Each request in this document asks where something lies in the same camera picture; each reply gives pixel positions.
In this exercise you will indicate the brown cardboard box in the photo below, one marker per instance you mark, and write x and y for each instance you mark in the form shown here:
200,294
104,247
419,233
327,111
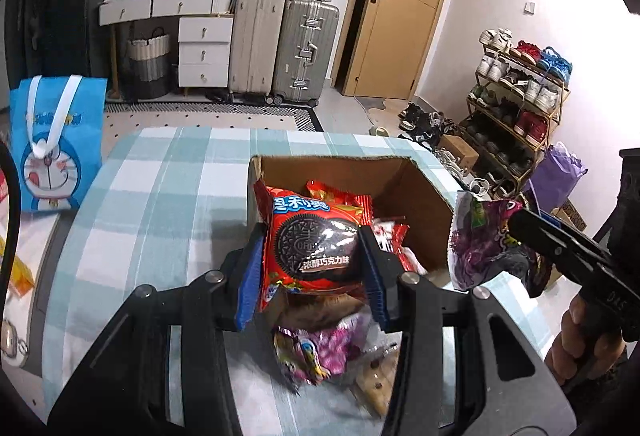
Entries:
350,173

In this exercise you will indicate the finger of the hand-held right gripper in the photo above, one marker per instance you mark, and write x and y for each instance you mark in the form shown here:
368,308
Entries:
560,248
552,218

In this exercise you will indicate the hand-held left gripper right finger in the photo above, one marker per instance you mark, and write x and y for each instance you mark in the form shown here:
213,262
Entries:
372,276

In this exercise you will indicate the woven laundry basket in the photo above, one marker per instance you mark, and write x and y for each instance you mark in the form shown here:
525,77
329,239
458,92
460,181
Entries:
147,63

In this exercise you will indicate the red yellow snack packet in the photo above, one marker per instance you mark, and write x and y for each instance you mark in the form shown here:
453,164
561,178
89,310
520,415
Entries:
340,196

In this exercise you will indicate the teal plaid tablecloth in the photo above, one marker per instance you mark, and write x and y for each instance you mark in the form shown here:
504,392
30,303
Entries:
150,216

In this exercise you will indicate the wooden door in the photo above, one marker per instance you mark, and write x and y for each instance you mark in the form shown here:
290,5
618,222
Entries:
405,26

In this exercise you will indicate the beige suitcase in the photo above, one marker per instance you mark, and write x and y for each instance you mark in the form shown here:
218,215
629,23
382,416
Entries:
255,46

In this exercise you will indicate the pile of dark shoes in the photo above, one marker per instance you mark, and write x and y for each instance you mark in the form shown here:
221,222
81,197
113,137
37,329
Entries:
425,126

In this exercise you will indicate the small cardboard box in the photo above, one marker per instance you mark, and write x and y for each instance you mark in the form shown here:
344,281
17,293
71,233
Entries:
457,153

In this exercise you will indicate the blue cartoon gift bag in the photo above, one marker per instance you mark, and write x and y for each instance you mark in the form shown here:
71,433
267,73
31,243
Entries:
60,156

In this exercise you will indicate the purple bag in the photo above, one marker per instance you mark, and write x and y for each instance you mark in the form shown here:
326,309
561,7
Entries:
557,176

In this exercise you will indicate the white sneaker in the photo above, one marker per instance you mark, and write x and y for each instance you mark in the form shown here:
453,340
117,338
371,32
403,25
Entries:
480,186

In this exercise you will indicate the printed brown box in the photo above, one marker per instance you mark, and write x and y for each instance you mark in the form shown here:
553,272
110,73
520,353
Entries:
572,216

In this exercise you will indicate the dark brown snack packet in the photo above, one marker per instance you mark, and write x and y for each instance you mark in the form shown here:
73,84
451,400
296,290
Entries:
320,311

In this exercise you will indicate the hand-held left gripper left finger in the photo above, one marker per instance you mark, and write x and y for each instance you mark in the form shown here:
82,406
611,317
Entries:
250,276

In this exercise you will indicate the white desk with drawers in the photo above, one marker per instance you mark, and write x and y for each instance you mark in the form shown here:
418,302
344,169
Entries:
205,41

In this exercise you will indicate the pink cartoon snack packet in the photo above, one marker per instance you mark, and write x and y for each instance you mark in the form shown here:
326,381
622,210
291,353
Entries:
325,348

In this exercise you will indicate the red chocolate cookie packet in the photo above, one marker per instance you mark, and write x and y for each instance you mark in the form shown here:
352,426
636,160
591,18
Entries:
315,241

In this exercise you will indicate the tape roll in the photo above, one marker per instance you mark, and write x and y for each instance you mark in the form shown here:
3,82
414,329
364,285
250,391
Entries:
380,131

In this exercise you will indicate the clear beige cookie packet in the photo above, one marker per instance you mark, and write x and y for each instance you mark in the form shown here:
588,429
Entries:
375,381

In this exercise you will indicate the small white round device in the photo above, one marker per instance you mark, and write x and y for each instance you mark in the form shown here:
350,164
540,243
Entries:
10,341

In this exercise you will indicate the purple grape candy packet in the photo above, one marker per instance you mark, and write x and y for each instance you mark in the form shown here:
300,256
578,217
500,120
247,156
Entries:
475,246

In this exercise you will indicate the person's right hand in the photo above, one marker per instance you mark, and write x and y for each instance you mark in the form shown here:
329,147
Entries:
570,341

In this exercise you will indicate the red white snack packet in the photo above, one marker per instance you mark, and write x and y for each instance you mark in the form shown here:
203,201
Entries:
400,256

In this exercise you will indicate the silver suitcase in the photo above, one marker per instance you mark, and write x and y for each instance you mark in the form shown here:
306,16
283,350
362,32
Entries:
305,51

